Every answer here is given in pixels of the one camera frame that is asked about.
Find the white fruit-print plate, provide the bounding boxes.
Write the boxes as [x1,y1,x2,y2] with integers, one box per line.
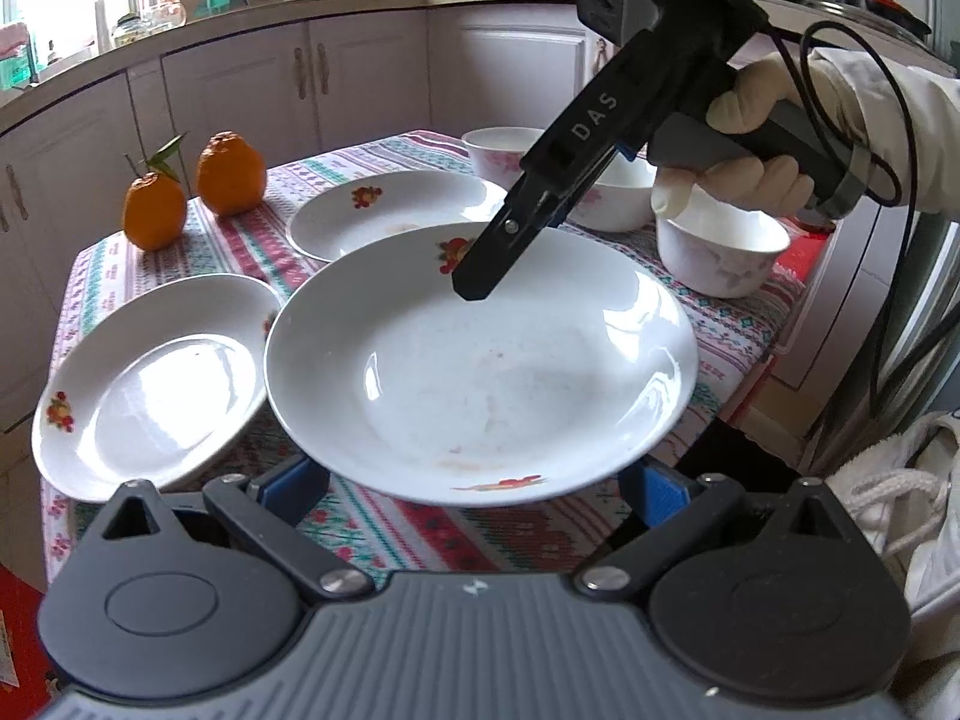
[264,223,700,506]
[31,274,281,503]
[286,169,511,263]

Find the orange with leaf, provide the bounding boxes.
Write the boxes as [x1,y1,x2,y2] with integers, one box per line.
[122,133,188,253]

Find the stainless steel appliance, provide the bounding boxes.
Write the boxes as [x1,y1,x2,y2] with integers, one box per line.
[806,202,960,458]

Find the white kitchen countertop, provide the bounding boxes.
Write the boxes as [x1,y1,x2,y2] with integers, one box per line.
[0,0,586,137]

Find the patterned striped tablecloth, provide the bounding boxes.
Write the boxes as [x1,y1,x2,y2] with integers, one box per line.
[41,127,796,605]

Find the person's right forearm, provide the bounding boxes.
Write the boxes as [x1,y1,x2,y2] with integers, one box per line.
[804,45,960,217]

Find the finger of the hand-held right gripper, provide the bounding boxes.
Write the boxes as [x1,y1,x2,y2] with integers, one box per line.
[452,165,601,303]

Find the person's right hand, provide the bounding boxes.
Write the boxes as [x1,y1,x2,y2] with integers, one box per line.
[649,51,818,220]

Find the pink and teal packet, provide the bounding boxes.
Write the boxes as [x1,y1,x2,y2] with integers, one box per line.
[0,21,37,92]

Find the knobbly orange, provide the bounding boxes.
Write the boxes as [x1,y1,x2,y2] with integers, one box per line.
[196,131,268,218]

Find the small white pink-print bowl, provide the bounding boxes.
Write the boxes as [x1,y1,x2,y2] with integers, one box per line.
[460,127,548,182]

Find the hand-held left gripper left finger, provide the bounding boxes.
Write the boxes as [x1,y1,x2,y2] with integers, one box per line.
[79,456,376,605]

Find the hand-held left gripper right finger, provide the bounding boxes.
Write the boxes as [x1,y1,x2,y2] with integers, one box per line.
[574,463,863,605]

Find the person's white jacket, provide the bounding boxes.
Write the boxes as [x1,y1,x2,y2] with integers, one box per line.
[827,411,960,720]

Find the wide white bowl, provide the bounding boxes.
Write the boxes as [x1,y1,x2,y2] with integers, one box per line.
[565,154,658,233]
[655,191,793,299]

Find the glass mug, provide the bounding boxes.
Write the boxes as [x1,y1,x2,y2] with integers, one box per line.
[139,0,188,36]

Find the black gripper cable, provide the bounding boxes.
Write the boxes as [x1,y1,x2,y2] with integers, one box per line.
[772,19,960,440]

